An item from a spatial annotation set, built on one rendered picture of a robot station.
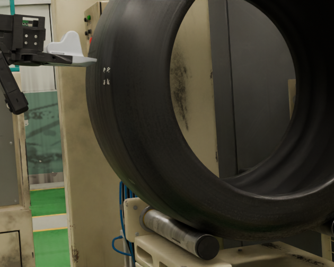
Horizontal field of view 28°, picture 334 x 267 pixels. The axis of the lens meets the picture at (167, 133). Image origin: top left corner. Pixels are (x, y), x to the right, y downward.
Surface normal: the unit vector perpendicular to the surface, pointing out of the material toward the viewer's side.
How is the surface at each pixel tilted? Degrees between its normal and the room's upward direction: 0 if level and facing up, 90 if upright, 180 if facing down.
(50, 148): 90
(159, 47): 87
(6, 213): 90
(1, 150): 90
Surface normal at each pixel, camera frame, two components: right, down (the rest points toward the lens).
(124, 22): -0.46, -0.20
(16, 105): 0.34, 0.06
